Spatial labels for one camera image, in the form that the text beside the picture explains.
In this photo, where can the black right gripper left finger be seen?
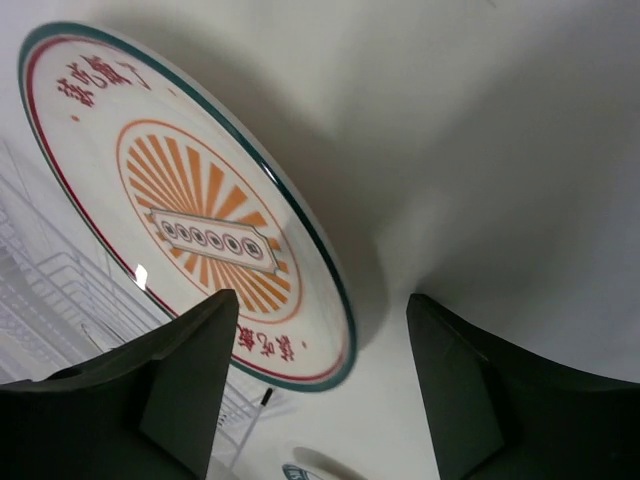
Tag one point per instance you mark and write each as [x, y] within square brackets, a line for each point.
[147, 409]

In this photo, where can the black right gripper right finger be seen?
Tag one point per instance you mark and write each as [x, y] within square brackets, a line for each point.
[498, 411]

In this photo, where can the white wire dish rack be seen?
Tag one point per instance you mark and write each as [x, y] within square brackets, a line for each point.
[62, 306]

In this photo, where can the white plate orange sunburst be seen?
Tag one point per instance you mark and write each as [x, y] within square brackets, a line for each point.
[167, 179]

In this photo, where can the plate with dark green rim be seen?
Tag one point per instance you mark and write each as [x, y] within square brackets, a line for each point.
[305, 463]

